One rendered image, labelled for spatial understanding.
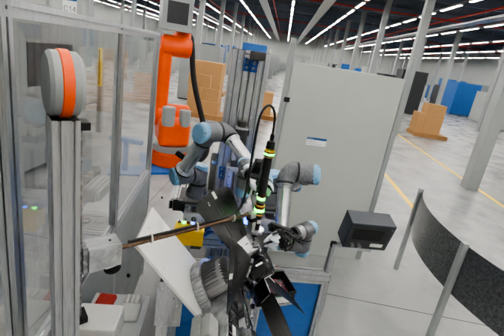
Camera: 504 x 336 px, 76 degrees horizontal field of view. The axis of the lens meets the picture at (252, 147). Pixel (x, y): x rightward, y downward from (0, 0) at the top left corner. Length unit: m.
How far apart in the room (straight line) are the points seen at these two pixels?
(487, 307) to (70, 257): 2.51
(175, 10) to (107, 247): 4.39
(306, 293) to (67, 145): 1.66
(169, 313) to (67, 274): 0.51
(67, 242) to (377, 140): 2.97
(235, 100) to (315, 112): 1.17
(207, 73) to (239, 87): 7.20
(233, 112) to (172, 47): 3.14
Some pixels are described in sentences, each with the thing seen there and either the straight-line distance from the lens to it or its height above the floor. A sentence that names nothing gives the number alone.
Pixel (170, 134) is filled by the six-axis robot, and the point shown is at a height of 0.59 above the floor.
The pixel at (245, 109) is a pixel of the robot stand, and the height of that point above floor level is 1.65.
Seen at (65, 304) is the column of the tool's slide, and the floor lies 1.28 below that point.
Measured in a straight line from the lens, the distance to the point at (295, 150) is 3.22.
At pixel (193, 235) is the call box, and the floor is 1.05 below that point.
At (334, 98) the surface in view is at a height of 1.72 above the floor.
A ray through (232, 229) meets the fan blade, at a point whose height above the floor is 1.32.
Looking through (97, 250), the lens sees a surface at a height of 1.42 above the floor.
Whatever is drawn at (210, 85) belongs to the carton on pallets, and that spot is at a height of 0.95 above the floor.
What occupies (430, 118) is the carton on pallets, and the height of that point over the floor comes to 0.73.
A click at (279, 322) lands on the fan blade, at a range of 1.34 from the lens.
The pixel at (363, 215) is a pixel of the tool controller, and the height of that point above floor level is 1.25.
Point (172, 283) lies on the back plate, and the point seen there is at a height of 1.21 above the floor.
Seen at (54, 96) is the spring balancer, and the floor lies 1.86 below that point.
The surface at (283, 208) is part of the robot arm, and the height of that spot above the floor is 1.25.
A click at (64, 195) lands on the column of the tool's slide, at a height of 1.61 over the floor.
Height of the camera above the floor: 2.02
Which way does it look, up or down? 16 degrees down
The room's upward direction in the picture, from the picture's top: 9 degrees clockwise
